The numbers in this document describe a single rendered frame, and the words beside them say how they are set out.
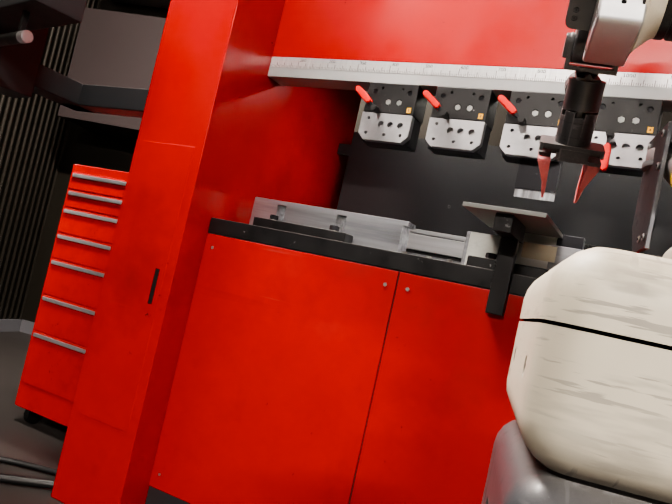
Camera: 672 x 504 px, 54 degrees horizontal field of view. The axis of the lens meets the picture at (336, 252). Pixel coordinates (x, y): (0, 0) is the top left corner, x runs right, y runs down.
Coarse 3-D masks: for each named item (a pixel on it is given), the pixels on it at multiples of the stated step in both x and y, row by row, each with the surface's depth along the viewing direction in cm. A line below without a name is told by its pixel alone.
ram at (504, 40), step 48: (288, 0) 201; (336, 0) 194; (384, 0) 186; (432, 0) 180; (480, 0) 174; (528, 0) 168; (288, 48) 199; (336, 48) 191; (384, 48) 184; (432, 48) 178; (480, 48) 172; (528, 48) 166; (624, 96) 155
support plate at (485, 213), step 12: (468, 204) 142; (480, 204) 141; (480, 216) 152; (492, 216) 148; (516, 216) 141; (528, 216) 138; (540, 216) 135; (528, 228) 154; (540, 228) 150; (552, 228) 146
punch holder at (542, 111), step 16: (512, 96) 166; (528, 96) 165; (544, 96) 163; (560, 96) 161; (528, 112) 164; (544, 112) 162; (560, 112) 160; (512, 128) 165; (528, 128) 163; (544, 128) 161; (512, 144) 164; (528, 144) 162; (512, 160) 169
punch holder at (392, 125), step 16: (384, 96) 182; (400, 96) 180; (416, 96) 178; (368, 112) 183; (384, 112) 181; (400, 112) 179; (416, 112) 179; (368, 128) 182; (384, 128) 180; (400, 128) 180; (416, 128) 182; (368, 144) 188; (384, 144) 183; (400, 144) 179; (416, 144) 184
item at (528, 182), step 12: (528, 168) 165; (552, 168) 162; (516, 180) 166; (528, 180) 164; (540, 180) 163; (552, 180) 162; (516, 192) 166; (528, 192) 165; (540, 192) 164; (552, 192) 162
